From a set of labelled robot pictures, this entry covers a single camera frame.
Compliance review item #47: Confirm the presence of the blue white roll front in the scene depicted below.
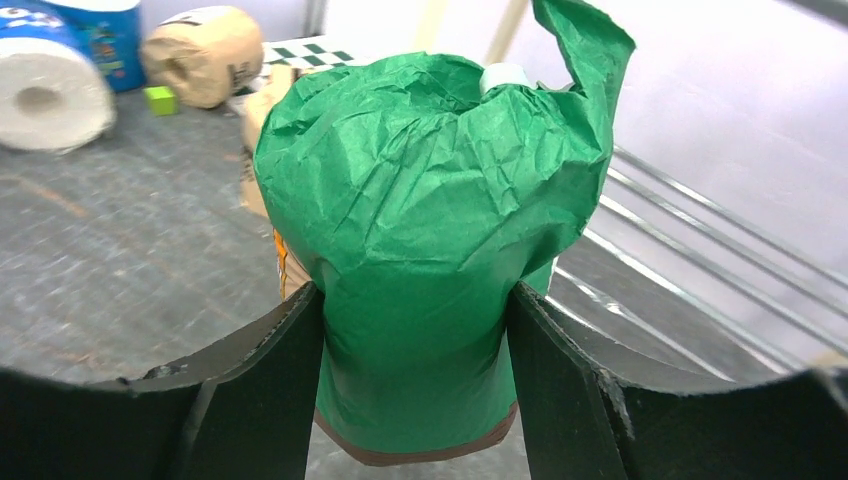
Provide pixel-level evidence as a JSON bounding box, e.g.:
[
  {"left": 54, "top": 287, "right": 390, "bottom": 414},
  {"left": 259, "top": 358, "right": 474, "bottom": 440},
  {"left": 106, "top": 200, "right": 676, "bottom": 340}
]
[{"left": 46, "top": 0, "right": 146, "bottom": 92}]

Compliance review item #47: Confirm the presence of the brown paper roll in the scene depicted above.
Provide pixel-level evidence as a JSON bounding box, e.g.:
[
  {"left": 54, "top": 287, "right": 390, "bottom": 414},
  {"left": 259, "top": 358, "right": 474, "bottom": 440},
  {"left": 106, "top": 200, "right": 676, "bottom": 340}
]
[{"left": 240, "top": 65, "right": 303, "bottom": 217}]

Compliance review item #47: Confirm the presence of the brown roll with label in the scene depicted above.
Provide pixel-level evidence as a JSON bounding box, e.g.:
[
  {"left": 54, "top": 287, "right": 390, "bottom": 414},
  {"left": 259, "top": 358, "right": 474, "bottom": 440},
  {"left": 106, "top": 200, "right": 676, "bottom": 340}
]
[{"left": 140, "top": 5, "right": 264, "bottom": 109}]

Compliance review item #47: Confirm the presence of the small green cube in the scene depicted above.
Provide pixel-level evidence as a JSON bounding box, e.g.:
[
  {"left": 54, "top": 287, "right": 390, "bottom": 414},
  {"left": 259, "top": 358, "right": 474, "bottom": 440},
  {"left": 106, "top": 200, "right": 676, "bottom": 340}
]
[{"left": 143, "top": 86, "right": 179, "bottom": 116}]

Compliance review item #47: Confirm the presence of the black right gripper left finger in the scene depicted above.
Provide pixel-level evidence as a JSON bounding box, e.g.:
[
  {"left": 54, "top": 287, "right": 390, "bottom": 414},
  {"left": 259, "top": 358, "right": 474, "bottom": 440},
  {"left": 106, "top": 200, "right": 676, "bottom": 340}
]
[{"left": 1, "top": 284, "right": 323, "bottom": 479}]

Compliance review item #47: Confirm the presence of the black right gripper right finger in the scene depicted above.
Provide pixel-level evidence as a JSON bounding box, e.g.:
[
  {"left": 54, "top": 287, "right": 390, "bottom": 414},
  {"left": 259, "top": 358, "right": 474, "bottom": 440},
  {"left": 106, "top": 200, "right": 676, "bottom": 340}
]
[{"left": 506, "top": 286, "right": 847, "bottom": 479}]

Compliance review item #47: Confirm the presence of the green brown roll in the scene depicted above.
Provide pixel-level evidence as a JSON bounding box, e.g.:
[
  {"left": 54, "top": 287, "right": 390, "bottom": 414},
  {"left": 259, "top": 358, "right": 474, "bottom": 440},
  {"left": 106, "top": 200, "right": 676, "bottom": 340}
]
[{"left": 253, "top": 1, "right": 635, "bottom": 466}]

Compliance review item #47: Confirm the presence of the cream metal shelf rack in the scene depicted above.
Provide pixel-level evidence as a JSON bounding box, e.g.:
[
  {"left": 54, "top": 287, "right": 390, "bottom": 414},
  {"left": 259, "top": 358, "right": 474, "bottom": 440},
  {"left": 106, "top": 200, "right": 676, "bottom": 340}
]
[{"left": 410, "top": 0, "right": 848, "bottom": 382}]

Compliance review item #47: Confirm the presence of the green white chessboard mat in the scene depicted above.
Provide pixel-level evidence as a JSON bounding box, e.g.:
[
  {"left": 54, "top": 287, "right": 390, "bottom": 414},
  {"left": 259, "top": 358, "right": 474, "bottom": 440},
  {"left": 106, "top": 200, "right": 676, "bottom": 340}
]
[{"left": 263, "top": 35, "right": 368, "bottom": 71}]

